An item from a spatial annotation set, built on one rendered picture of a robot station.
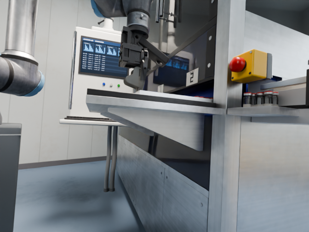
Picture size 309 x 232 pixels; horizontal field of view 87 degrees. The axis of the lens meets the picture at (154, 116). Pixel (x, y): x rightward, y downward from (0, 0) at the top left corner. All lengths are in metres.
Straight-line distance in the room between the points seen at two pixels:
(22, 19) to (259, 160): 0.96
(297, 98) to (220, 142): 0.23
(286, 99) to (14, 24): 0.90
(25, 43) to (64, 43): 2.62
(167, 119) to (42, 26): 3.07
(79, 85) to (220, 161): 1.19
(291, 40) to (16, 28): 1.01
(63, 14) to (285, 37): 3.28
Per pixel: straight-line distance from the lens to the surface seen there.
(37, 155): 3.21
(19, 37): 0.80
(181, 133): 0.57
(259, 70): 0.52
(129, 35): 0.57
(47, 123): 3.15
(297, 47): 0.89
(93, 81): 1.44
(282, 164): 0.78
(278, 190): 0.78
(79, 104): 1.43
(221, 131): 0.56
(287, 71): 0.81
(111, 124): 1.18
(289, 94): 0.57
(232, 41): 0.62
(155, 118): 0.53
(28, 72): 0.76
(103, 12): 0.66
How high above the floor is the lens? 0.83
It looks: 2 degrees up
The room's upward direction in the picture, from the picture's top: 3 degrees clockwise
